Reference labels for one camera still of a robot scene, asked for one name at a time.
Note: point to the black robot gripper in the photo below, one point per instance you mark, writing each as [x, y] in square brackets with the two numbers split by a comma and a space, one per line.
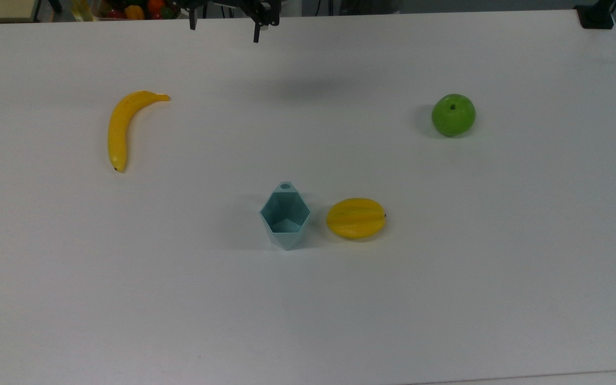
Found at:
[254, 9]

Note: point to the light blue faceted mug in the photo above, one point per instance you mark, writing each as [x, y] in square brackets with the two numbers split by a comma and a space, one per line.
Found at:
[285, 218]

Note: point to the green toy vegetable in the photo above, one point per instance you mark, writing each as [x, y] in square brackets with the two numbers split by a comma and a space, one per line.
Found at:
[168, 13]

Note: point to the orange toy fruit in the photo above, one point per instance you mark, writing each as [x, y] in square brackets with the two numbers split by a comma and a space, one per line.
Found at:
[155, 5]

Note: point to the yellow toy pepper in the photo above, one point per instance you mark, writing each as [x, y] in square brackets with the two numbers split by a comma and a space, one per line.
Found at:
[135, 12]

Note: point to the red toy fruit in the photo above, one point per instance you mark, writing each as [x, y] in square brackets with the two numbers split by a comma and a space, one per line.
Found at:
[114, 13]

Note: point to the yellow banana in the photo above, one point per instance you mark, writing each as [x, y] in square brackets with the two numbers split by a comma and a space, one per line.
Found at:
[118, 128]

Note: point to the yellow starfruit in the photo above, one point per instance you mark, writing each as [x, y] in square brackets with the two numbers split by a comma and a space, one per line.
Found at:
[356, 218]

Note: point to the green apple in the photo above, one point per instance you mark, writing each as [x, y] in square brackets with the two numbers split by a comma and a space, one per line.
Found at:
[453, 115]

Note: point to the black table clamp mount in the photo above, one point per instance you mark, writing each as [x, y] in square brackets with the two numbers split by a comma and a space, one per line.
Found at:
[595, 16]

